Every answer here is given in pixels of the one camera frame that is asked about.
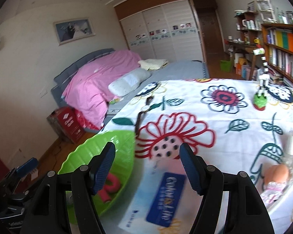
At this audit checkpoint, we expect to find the floral white tablecloth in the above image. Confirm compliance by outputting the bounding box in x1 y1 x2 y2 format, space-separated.
101 79 293 233

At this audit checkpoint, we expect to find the wooden bookshelf with books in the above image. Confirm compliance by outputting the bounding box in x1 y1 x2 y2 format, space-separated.
261 23 293 88

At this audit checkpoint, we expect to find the pink foam hair roller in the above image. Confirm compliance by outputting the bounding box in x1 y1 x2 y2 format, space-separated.
98 173 122 203

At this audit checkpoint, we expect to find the wooden side desk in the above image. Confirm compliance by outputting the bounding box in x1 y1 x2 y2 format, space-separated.
225 40 261 81

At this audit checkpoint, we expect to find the green leaf plastic bowl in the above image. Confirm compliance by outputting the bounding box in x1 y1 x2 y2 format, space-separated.
58 130 135 217

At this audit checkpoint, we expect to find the pink duvet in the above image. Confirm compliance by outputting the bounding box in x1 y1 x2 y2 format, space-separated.
62 50 141 129

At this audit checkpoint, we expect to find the small green bin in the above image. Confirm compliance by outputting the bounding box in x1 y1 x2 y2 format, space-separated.
220 60 233 72

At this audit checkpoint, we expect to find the orange makeup sponge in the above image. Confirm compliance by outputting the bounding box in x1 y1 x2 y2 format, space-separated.
264 164 289 185

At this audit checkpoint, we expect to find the zebra giraffe toy figure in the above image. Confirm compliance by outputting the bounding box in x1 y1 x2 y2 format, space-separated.
252 47 270 111

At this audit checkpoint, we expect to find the folded cream blanket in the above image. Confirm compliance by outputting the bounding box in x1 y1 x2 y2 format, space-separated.
138 59 169 71

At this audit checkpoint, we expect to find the pink bristle hair roller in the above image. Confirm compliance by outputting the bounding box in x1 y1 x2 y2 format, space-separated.
260 181 287 208

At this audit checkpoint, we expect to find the grey bed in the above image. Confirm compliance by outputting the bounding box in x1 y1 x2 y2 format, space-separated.
51 47 210 132

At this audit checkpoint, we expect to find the white dotted pillow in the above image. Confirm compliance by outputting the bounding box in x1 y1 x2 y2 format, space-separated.
108 68 151 97

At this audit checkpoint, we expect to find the tissue pack blue label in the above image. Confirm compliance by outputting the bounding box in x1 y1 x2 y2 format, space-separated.
118 160 201 233

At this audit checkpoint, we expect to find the white sliding wardrobe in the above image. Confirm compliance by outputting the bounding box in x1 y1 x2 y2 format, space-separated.
114 0 205 62

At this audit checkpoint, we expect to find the small wooden shelf unit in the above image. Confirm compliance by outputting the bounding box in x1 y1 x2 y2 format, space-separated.
234 10 261 44

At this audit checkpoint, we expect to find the framed wedding photo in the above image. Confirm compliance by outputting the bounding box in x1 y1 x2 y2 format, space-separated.
53 18 96 45

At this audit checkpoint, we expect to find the cotton swab plastic bag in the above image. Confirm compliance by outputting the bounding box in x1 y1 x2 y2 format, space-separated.
282 150 293 177

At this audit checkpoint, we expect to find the red quilt box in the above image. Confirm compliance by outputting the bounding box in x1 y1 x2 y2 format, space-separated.
47 107 85 144

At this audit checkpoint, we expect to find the brown strap wristwatch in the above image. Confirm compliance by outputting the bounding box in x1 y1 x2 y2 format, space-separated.
135 96 154 136

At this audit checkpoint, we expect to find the dark wooden door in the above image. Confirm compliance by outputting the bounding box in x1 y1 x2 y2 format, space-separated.
193 0 223 56

